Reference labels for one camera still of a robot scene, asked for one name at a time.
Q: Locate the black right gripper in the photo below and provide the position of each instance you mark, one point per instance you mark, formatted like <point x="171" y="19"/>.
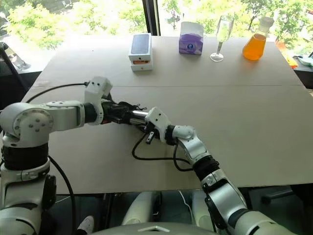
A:
<point x="151" y="128"/>

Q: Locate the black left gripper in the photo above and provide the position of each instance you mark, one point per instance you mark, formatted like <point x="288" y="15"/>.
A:
<point x="111" y="111"/>

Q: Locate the stainless steel cup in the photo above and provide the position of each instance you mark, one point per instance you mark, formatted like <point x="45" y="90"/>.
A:
<point x="137" y="117"/>

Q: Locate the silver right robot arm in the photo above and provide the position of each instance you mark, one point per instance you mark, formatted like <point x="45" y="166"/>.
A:
<point x="195" y="149"/>

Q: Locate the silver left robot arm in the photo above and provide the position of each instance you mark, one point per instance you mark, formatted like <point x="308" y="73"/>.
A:
<point x="61" y="115"/>

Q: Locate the white phone box dark print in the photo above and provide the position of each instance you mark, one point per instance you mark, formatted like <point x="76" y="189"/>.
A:
<point x="140" y="45"/>

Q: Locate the white left robot leg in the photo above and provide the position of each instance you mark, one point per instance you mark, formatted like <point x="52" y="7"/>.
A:
<point x="139" y="208"/>

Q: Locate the white robot leg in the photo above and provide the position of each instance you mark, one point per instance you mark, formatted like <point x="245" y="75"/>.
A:
<point x="203" y="210"/>
<point x="139" y="208"/>

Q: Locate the purple tissue pack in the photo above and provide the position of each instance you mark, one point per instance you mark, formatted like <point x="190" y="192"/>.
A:
<point x="190" y="41"/>

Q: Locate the white right robot leg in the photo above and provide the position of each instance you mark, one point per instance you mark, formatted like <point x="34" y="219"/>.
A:
<point x="203" y="210"/>

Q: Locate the grey robot torso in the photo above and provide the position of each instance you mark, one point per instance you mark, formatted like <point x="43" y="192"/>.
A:
<point x="156" y="230"/>

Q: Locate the white sneaker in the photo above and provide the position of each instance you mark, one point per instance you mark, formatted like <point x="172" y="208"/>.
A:
<point x="86" y="225"/>

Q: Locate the black mesh office chair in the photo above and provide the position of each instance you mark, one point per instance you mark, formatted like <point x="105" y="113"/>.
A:
<point x="9" y="78"/>

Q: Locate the clear champagne glass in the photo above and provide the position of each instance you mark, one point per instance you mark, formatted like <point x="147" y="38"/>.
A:
<point x="221" y="36"/>

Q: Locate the glass flask orange liquid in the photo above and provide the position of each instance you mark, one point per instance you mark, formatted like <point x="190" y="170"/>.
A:
<point x="254" y="47"/>

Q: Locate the dark office chair with armrest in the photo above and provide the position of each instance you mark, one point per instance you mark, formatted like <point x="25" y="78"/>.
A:
<point x="276" y="195"/>

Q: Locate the orange object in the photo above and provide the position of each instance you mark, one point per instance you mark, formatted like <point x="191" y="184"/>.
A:
<point x="291" y="61"/>

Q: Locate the teal object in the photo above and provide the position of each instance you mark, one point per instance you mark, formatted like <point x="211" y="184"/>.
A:
<point x="305" y="61"/>

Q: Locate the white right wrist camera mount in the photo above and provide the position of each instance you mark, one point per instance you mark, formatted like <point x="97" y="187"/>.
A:
<point x="159" y="120"/>

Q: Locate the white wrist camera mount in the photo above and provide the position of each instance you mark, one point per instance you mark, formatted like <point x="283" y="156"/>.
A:
<point x="159" y="120"/>
<point x="95" y="90"/>

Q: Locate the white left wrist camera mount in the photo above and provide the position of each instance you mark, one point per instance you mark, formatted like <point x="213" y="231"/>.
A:
<point x="95" y="90"/>

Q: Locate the dark window frame post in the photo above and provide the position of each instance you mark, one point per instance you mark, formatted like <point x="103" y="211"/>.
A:
<point x="151" y="17"/>

